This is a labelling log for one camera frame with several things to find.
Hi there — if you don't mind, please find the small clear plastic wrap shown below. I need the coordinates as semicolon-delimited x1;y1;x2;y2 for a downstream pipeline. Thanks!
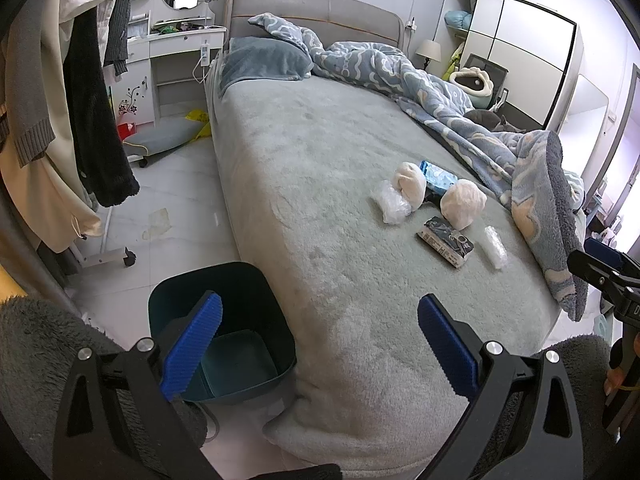
482;226;508;270

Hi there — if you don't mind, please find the black printed box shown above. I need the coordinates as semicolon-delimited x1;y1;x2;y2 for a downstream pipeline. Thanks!
418;216;474;269

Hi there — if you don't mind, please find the white paper ball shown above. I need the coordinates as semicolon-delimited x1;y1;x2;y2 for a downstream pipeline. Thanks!
440;179;487;231
392;162;426;211

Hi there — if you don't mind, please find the blue tissue packet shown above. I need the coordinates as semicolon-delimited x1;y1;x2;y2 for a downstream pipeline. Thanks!
419;160;459;196

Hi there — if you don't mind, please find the clear bubble wrap piece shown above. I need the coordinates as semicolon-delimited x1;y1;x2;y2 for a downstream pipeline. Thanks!
371;180;412;226

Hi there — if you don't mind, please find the dark green trash bin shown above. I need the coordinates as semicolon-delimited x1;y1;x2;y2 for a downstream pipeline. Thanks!
149;261;296;404

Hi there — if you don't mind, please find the blue patterned fleece blanket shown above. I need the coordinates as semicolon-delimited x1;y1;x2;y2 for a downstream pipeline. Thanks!
248;13;588;322

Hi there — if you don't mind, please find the dark cat on bed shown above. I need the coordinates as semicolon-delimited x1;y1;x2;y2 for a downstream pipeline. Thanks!
464;110;522;133

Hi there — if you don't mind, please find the white clothes rack base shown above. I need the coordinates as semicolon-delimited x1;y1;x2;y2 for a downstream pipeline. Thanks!
69;204;138;276

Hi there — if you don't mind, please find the black and white wardrobe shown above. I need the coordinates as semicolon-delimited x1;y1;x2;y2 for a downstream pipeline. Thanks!
428;0;584;130

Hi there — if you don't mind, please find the cream cat bed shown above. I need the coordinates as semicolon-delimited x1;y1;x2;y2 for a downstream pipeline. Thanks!
448;67;495;110

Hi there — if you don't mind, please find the black hanging garment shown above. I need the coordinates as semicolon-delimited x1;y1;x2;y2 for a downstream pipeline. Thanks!
63;8;140;207

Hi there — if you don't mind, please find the cream hanging coat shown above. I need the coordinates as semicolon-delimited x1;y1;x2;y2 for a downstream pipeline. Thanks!
1;0;104;252

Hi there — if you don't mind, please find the bedside table lamp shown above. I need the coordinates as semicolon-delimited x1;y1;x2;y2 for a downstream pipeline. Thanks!
416;39;442;70

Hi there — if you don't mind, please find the bed with grey cover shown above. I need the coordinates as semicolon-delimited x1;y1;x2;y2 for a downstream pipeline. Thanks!
207;50;568;479

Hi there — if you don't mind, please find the red box on floor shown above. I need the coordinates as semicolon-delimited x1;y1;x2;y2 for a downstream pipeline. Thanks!
117;122;137;142

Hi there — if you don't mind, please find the grey floor cushion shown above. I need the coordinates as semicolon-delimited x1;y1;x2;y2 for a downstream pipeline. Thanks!
122;117;200;158

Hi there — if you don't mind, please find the yellow plastic bag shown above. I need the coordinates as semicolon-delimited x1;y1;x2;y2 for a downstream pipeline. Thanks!
184;110;212;141

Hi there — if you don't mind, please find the grey upholstered headboard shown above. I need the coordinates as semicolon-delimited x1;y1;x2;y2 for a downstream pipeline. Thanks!
222;0;405;49

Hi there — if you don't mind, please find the white dressing table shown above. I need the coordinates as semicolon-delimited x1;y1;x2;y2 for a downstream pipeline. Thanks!
108;0;226;128

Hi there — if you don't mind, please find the white power strip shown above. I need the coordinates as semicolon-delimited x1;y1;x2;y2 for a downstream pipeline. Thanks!
200;42;209;66

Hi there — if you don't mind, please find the grey blue pillow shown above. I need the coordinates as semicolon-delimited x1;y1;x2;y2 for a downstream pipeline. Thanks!
217;37;314;93

